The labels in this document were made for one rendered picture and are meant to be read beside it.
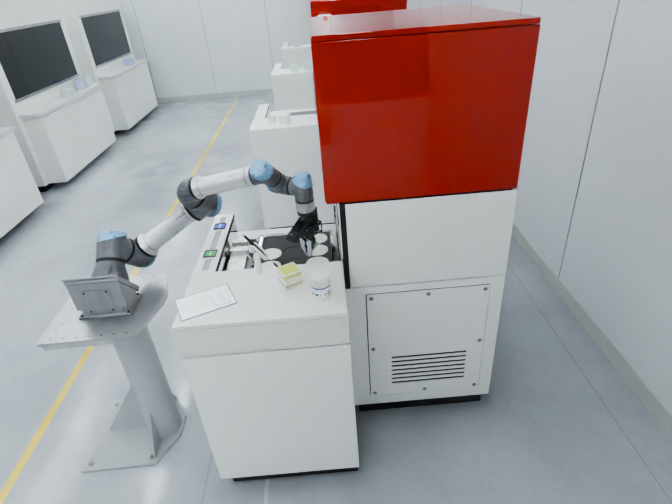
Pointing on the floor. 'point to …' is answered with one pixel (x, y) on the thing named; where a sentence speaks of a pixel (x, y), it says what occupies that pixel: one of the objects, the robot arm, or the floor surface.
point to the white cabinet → (277, 411)
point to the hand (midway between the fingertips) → (307, 254)
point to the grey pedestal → (138, 413)
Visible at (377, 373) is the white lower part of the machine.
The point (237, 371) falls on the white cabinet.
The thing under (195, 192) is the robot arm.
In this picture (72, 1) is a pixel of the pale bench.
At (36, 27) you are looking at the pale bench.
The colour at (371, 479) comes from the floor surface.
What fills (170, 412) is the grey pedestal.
